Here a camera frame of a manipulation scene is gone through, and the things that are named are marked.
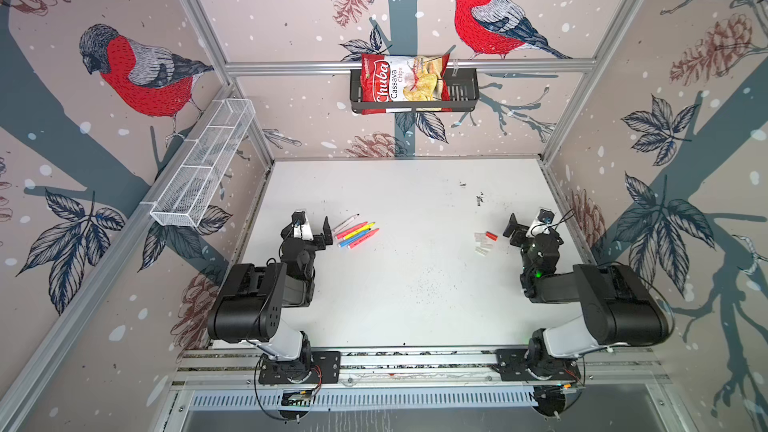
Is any pink highlighter pen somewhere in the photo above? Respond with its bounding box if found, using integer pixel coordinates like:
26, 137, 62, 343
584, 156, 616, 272
336, 222, 368, 240

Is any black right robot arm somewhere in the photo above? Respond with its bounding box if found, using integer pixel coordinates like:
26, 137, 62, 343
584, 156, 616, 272
494, 209, 672, 382

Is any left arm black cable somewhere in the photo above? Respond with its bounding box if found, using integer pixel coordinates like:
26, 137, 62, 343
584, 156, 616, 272
251, 353, 325, 422

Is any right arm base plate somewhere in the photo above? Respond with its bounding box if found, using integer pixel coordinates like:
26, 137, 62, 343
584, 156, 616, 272
491, 348, 582, 383

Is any red cassava chips bag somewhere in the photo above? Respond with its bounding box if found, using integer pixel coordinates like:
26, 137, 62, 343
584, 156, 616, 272
359, 54, 450, 115

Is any white marker pen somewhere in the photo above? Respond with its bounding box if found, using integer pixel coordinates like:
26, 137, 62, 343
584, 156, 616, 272
332, 214, 359, 234

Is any black wire basket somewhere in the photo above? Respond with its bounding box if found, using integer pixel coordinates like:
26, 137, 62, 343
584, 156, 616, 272
349, 69, 480, 115

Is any pink-red highlighter pen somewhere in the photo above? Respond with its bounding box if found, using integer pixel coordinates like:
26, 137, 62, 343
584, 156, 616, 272
348, 228, 379, 249

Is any yellow highlighter pen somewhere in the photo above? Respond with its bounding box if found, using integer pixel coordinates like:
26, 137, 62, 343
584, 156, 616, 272
340, 222, 376, 241

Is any aluminium mounting rail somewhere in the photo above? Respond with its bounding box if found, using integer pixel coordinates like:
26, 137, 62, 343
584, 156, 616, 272
169, 345, 672, 390

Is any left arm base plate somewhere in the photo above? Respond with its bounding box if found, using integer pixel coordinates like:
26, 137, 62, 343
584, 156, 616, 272
257, 350, 341, 385

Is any white mesh wall tray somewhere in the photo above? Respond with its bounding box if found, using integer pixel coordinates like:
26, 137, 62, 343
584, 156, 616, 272
150, 98, 255, 228

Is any blue highlighter pen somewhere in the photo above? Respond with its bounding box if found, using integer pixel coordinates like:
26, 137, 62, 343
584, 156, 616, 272
339, 232, 364, 248

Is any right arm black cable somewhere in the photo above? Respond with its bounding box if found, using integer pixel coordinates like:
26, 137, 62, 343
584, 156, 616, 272
527, 209, 577, 235

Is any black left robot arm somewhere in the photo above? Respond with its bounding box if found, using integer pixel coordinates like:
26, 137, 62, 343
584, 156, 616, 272
207, 211, 333, 385

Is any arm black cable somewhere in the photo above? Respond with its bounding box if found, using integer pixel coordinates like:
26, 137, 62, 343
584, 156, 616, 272
251, 353, 325, 422
527, 209, 577, 235

